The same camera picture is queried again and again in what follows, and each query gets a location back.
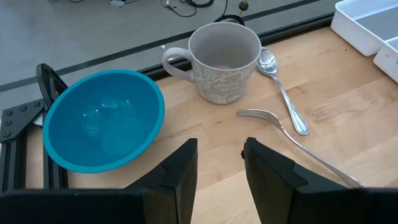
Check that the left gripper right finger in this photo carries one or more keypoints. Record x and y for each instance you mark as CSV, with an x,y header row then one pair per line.
x,y
280,193

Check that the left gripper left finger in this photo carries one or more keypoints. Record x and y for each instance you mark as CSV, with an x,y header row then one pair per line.
x,y
161,199

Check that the silver spoon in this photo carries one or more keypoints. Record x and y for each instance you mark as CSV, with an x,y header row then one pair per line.
x,y
267,63

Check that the white cutlery tray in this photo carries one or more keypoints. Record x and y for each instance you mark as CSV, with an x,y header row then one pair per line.
x,y
351,37

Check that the silver fork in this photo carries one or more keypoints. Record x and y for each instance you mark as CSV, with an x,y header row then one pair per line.
x,y
261,114

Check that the blue bowl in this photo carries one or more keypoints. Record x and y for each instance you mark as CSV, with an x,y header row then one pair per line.
x,y
102,121

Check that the grey patterned mug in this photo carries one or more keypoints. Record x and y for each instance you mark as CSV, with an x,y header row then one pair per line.
x,y
224,84

